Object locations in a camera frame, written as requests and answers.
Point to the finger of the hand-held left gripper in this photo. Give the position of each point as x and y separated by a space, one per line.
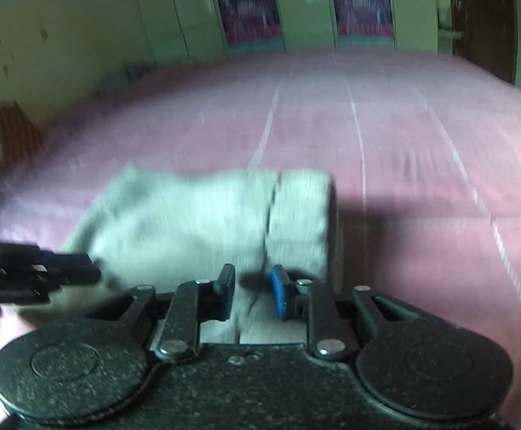
67 260
76 277

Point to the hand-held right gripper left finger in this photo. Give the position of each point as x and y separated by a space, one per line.
227 293

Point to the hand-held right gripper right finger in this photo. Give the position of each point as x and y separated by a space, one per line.
281 293

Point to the grey-green pants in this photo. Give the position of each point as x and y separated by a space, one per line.
188 224

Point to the teal and orange patterned quilt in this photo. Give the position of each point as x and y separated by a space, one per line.
9 139

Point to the pink checked bed sheet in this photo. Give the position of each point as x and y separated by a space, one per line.
399 152

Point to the green wardrobe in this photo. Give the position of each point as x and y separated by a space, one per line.
175 9

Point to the brown wooden door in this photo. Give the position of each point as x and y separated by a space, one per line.
484 18

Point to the wall poster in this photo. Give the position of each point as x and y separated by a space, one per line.
247 9
362 9

